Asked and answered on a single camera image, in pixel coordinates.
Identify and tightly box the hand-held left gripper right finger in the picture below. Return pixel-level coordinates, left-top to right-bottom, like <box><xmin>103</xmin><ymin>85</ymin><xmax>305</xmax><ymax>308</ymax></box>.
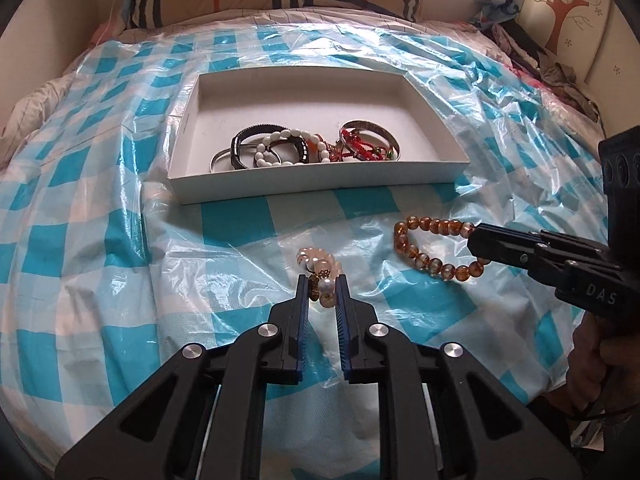
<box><xmin>336</xmin><ymin>274</ymin><xmax>584</xmax><ymax>480</ymax></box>

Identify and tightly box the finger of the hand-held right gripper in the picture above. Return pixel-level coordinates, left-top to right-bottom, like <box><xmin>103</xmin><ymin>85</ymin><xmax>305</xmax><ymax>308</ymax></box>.
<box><xmin>467</xmin><ymin>224</ymin><xmax>622</xmax><ymax>264</ymax></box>
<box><xmin>467</xmin><ymin>240</ymin><xmax>571</xmax><ymax>288</ymax></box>

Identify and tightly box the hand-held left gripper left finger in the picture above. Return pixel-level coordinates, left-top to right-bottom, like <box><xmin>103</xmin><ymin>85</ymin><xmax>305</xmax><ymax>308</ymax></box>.
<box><xmin>55</xmin><ymin>275</ymin><xmax>310</xmax><ymax>480</ymax></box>

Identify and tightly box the peach bead bracelet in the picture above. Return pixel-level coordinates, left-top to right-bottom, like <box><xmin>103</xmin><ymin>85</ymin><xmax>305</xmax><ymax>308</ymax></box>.
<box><xmin>295</xmin><ymin>245</ymin><xmax>347</xmax><ymax>309</ymax></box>

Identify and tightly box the amber bead bracelet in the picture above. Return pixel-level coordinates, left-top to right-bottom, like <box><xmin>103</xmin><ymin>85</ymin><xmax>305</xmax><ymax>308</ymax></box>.
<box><xmin>393</xmin><ymin>214</ymin><xmax>492</xmax><ymax>283</ymax></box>

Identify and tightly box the wide silver bangle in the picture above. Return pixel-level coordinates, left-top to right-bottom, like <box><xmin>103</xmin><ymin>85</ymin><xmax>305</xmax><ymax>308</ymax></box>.
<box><xmin>339</xmin><ymin>119</ymin><xmax>402</xmax><ymax>164</ymax></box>

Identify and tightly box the red woven string bracelet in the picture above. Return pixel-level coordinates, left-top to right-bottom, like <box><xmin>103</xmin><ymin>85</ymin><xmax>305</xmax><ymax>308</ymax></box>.
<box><xmin>340</xmin><ymin>129</ymin><xmax>383</xmax><ymax>160</ymax></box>

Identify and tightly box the dark braided bracelet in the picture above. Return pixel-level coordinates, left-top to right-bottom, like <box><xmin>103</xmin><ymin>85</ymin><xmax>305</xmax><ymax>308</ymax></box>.
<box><xmin>230</xmin><ymin>123</ymin><xmax>308</xmax><ymax>170</ymax></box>

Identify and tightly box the thin silver bangle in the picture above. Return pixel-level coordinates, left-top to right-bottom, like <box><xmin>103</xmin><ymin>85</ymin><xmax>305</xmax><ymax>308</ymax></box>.
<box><xmin>209</xmin><ymin>146</ymin><xmax>262</xmax><ymax>174</ymax></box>

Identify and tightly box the white bead bracelet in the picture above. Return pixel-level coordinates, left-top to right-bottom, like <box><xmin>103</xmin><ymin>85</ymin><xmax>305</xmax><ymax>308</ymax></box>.
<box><xmin>253</xmin><ymin>129</ymin><xmax>332</xmax><ymax>169</ymax></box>

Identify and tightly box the white cardboard box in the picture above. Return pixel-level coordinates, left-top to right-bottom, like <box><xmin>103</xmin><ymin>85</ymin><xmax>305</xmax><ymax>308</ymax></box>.
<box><xmin>167</xmin><ymin>71</ymin><xmax>472</xmax><ymax>206</ymax></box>

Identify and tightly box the person's right hand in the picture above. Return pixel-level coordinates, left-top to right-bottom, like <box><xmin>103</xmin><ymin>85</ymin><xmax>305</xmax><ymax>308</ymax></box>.
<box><xmin>567</xmin><ymin>316</ymin><xmax>640</xmax><ymax>410</ymax></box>

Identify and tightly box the pile of clothes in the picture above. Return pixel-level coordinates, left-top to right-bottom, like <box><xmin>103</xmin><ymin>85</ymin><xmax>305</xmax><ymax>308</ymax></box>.
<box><xmin>490</xmin><ymin>19</ymin><xmax>602</xmax><ymax>122</ymax></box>

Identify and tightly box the blue checkered plastic sheet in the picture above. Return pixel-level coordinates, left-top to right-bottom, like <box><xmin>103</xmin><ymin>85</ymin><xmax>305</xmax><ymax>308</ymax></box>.
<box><xmin>0</xmin><ymin>22</ymin><xmax>617</xmax><ymax>480</ymax></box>

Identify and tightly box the pink cloth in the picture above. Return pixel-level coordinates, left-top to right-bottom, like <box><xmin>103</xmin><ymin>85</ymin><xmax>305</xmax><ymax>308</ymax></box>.
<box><xmin>91</xmin><ymin>19</ymin><xmax>127</xmax><ymax>45</ymax></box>

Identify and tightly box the tree print wall panel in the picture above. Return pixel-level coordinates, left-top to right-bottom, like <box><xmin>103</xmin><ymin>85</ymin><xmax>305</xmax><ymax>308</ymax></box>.
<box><xmin>515</xmin><ymin>0</ymin><xmax>622</xmax><ymax>87</ymax></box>

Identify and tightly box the black cable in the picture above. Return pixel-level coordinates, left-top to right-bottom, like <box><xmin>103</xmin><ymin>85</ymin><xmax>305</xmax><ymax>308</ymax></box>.
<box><xmin>569</xmin><ymin>397</ymin><xmax>640</xmax><ymax>423</ymax></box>

